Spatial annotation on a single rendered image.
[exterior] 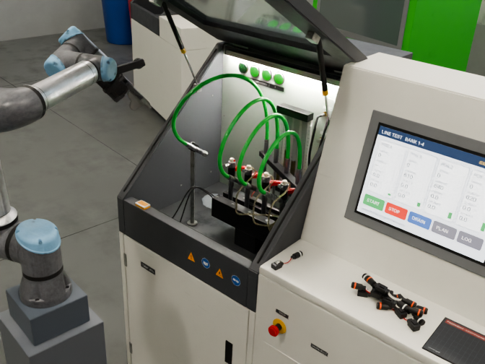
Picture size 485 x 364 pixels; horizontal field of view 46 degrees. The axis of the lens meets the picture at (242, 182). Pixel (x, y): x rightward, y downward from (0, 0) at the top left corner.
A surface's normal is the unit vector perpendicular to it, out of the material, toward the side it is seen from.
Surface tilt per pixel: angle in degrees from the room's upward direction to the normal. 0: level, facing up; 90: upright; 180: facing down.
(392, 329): 0
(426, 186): 76
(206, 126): 90
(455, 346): 0
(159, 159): 90
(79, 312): 90
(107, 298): 0
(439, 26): 90
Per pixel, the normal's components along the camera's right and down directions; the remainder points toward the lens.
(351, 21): -0.81, 0.24
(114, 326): 0.04, -0.88
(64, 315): 0.66, 0.37
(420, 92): -0.62, 0.11
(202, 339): -0.65, 0.32
